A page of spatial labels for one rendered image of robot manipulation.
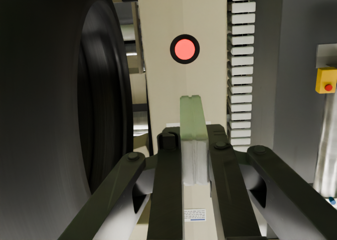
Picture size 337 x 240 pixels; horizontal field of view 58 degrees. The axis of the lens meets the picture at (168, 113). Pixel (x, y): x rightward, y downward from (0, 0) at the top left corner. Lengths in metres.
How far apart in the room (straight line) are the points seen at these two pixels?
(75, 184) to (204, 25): 0.29
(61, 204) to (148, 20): 0.28
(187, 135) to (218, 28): 0.33
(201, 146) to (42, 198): 0.26
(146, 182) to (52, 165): 0.23
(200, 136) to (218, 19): 0.33
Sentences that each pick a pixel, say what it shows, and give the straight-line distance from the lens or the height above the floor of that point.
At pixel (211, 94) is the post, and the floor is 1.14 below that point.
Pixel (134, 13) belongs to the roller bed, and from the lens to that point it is 0.87.
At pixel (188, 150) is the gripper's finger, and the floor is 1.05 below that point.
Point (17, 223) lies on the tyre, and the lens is 0.40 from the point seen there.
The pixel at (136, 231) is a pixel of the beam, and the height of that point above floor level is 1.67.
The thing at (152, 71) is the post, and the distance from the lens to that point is 0.49.
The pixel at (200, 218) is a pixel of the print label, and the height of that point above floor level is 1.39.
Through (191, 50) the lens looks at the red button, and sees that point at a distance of 0.47.
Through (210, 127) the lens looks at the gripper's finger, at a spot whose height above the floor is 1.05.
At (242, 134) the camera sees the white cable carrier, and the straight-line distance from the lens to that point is 0.55.
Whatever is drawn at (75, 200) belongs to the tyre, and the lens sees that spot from 0.42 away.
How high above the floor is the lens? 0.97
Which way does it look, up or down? 23 degrees up
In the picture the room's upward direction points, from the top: 176 degrees clockwise
